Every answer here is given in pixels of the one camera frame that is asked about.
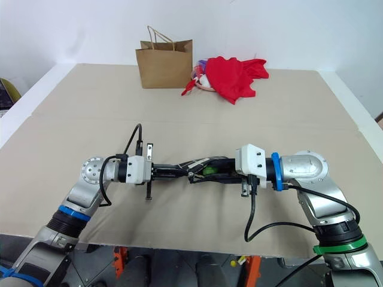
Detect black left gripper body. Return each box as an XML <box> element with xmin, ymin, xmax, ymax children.
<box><xmin>145</xmin><ymin>142</ymin><xmax>159</xmax><ymax>201</ymax></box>

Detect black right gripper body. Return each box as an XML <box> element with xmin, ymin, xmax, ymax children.
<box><xmin>229</xmin><ymin>158</ymin><xmax>250</xmax><ymax>198</ymax></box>

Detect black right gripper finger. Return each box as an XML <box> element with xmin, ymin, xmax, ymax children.
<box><xmin>189</xmin><ymin>175</ymin><xmax>243</xmax><ymax>184</ymax></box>
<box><xmin>211</xmin><ymin>158</ymin><xmax>236</xmax><ymax>169</ymax></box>

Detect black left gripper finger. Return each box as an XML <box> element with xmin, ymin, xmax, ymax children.
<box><xmin>154</xmin><ymin>163</ymin><xmax>184</xmax><ymax>172</ymax></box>
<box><xmin>154</xmin><ymin>171</ymin><xmax>192</xmax><ymax>181</ymax></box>

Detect black checkered zipper pouch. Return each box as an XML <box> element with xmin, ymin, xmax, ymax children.
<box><xmin>176</xmin><ymin>155</ymin><xmax>237</xmax><ymax>184</ymax></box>

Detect white and purple items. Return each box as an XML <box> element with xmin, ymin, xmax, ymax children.
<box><xmin>191</xmin><ymin>67</ymin><xmax>217</xmax><ymax>91</ymax></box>

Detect yellow tag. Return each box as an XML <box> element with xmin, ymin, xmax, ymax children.
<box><xmin>229</xmin><ymin>256</ymin><xmax>250</xmax><ymax>267</ymax></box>

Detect red ribbon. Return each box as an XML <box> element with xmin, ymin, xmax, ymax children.
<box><xmin>181</xmin><ymin>79</ymin><xmax>197</xmax><ymax>97</ymax></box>

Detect beige table cover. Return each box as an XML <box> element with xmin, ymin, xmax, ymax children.
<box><xmin>0</xmin><ymin>63</ymin><xmax>383</xmax><ymax>259</ymax></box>

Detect red cloth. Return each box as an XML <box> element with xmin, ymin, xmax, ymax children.
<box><xmin>205</xmin><ymin>56</ymin><xmax>269</xmax><ymax>105</ymax></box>

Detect orange table leg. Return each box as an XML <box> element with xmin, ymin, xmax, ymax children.
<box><xmin>113</xmin><ymin>246</ymin><xmax>130</xmax><ymax>280</ymax></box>
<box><xmin>245</xmin><ymin>255</ymin><xmax>262</xmax><ymax>287</ymax></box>

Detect brown paper bag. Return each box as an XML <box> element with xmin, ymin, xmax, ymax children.
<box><xmin>135</xmin><ymin>25</ymin><xmax>194</xmax><ymax>89</ymax></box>

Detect dark rounded shape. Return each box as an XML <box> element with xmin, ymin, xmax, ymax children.
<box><xmin>115</xmin><ymin>254</ymin><xmax>152</xmax><ymax>287</ymax></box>

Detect olive chair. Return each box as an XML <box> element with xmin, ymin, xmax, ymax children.
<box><xmin>0</xmin><ymin>78</ymin><xmax>22</xmax><ymax>110</ymax></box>

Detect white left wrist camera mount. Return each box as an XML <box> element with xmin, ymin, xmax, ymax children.
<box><xmin>125</xmin><ymin>155</ymin><xmax>152</xmax><ymax>185</ymax></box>

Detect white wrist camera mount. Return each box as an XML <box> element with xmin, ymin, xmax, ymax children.
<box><xmin>125</xmin><ymin>155</ymin><xmax>152</xmax><ymax>185</ymax></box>
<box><xmin>234</xmin><ymin>143</ymin><xmax>269</xmax><ymax>190</ymax></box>

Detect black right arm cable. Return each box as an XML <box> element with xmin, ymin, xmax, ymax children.
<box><xmin>244</xmin><ymin>176</ymin><xmax>361</xmax><ymax>287</ymax></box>

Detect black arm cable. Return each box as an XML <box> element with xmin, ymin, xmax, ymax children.
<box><xmin>99</xmin><ymin>123</ymin><xmax>144</xmax><ymax>207</ymax></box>
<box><xmin>244</xmin><ymin>176</ymin><xmax>361</xmax><ymax>287</ymax></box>

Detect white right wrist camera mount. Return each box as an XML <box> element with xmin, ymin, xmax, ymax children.
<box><xmin>234</xmin><ymin>143</ymin><xmax>269</xmax><ymax>190</ymax></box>

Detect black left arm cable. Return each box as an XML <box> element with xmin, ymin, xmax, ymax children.
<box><xmin>99</xmin><ymin>123</ymin><xmax>144</xmax><ymax>207</ymax></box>

